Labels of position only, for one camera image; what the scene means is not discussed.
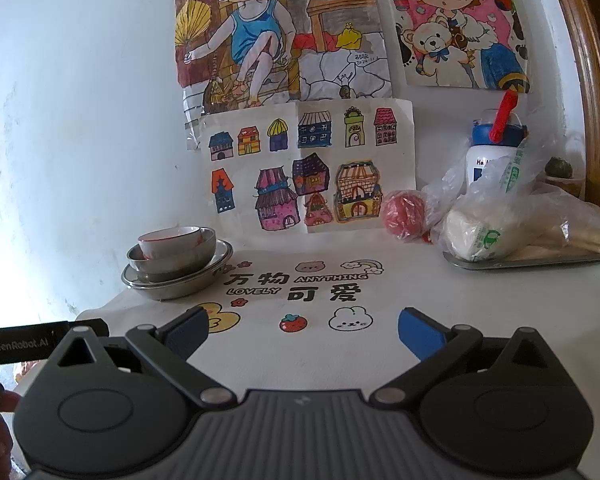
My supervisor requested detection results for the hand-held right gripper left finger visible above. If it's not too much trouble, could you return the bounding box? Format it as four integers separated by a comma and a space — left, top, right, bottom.
45, 306, 238, 408

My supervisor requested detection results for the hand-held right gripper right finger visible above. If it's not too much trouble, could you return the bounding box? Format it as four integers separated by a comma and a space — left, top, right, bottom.
372, 306, 557, 408

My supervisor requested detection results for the white red-rimmed bowl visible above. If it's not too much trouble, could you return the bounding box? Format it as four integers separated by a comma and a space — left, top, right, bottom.
137, 226, 202, 260

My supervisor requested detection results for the person's left hand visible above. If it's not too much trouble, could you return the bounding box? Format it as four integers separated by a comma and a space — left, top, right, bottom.
0, 374, 25, 461

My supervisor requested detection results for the white printed tablecloth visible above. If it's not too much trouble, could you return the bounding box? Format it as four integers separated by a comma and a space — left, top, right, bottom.
75, 247, 600, 401

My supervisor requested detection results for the white steamed bun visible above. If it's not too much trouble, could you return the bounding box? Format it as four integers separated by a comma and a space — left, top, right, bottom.
442, 207, 506, 261

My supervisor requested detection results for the red tomato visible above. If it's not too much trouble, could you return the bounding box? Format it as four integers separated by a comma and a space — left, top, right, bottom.
382, 190, 426, 236

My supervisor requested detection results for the clear plastic bag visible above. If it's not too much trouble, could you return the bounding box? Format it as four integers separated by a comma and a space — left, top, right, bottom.
380, 180, 448, 245

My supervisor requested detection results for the stainless steel tray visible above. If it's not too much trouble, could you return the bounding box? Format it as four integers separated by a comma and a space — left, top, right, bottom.
441, 247, 600, 272

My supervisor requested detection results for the green-printed plastic bag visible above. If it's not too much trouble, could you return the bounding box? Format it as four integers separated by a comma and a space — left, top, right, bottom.
422, 137, 600, 263

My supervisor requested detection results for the white bottle with blue lid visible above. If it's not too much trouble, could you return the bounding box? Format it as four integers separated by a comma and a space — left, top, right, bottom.
462, 91, 528, 196

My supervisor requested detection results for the pale folded flatbread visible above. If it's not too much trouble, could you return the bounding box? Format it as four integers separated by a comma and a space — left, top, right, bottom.
527, 200, 600, 253

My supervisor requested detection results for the colourful house drawing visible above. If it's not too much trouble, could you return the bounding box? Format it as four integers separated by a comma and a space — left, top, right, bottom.
200, 99, 417, 235

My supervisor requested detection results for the small green potted plant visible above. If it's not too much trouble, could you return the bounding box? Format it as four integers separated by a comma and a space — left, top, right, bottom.
544, 156, 583, 198

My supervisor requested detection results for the boy with fan drawing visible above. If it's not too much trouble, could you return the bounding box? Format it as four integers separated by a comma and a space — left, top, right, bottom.
174, 0, 395, 136

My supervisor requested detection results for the child with teddy bear drawing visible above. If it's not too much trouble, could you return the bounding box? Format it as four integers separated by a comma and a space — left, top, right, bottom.
382, 0, 531, 95

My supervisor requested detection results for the brown wooden frame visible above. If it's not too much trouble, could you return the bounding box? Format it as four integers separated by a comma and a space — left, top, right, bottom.
545, 0, 600, 206

